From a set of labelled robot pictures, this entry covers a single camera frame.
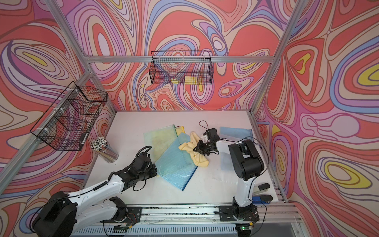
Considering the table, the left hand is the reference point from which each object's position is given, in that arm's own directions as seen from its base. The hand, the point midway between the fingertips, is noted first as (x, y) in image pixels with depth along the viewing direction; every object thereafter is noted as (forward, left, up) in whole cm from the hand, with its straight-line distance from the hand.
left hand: (160, 170), depth 86 cm
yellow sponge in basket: (+45, -17, +32) cm, 58 cm away
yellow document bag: (+32, -10, -2) cm, 33 cm away
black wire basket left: (+12, +45, +27) cm, 54 cm away
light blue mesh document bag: (+30, -51, -4) cm, 59 cm away
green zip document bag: (+24, +4, -3) cm, 24 cm away
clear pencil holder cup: (+7, +30, +14) cm, 34 cm away
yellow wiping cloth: (+6, -23, +2) cm, 24 cm away
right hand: (+13, -21, -2) cm, 25 cm away
